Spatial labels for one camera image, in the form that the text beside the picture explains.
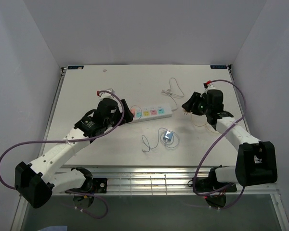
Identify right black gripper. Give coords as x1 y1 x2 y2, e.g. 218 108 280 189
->
183 91 211 116

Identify white colourful power strip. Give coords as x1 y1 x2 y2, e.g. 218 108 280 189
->
131 103 173 123

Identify yellow charger plug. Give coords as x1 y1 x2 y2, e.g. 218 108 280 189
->
183 109 190 115

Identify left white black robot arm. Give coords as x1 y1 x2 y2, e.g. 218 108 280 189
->
15 97 133 208

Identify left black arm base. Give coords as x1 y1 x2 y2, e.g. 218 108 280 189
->
71 167 107 193

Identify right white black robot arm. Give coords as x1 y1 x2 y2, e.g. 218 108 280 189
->
182 89 278 192

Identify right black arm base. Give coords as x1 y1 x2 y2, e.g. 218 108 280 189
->
195 177 237 193

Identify blue charger plug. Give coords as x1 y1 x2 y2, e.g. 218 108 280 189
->
162 130 173 143

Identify right blue corner label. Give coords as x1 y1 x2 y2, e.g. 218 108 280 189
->
210 65 227 69

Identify blue corner label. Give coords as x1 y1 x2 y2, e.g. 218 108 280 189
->
67 65 84 70
210 65 227 69

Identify left blue corner label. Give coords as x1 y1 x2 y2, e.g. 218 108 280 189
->
67 65 84 70

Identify blue cloth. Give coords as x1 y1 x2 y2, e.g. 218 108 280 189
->
40 226 67 231

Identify white power strip cord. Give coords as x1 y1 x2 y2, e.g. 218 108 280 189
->
161 77 185 112

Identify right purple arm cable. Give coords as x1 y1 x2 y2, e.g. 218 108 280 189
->
192 79 247 210

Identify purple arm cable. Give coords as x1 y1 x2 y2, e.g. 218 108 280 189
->
0 90 125 191
192 79 247 210

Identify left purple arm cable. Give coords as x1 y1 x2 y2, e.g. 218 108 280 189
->
0 90 125 191

